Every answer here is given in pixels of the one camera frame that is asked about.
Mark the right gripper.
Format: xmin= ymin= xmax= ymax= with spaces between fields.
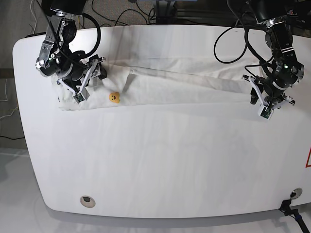
xmin=62 ymin=57 xmax=107 ymax=90

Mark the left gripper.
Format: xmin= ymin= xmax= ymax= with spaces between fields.
xmin=249 ymin=77 xmax=292 ymax=106

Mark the white printed T-shirt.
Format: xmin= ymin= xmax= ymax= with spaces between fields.
xmin=51 ymin=57 xmax=256 ymax=111

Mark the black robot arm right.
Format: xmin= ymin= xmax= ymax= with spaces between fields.
xmin=36 ymin=0 xmax=107 ymax=93

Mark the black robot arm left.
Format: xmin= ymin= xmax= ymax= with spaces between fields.
xmin=226 ymin=0 xmax=311 ymax=112

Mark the red white warning sticker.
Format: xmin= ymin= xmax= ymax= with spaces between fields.
xmin=305 ymin=148 xmax=311 ymax=168

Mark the right table grommet hole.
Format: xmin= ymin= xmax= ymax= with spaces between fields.
xmin=290 ymin=188 xmax=303 ymax=200

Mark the table grommet hole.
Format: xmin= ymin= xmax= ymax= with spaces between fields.
xmin=80 ymin=196 xmax=96 ymax=208
xmin=290 ymin=188 xmax=303 ymax=200

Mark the left table grommet hole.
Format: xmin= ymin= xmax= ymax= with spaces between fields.
xmin=80 ymin=196 xmax=96 ymax=208

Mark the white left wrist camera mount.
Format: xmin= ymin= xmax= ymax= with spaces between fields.
xmin=242 ymin=74 xmax=296 ymax=121

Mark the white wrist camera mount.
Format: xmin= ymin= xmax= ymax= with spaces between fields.
xmin=57 ymin=55 xmax=98 ymax=104
xmin=242 ymin=74 xmax=296 ymax=121

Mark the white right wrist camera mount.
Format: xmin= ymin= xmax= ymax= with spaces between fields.
xmin=57 ymin=55 xmax=98 ymax=104

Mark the black clamp with cable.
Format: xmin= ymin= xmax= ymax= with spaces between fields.
xmin=279 ymin=200 xmax=310 ymax=233

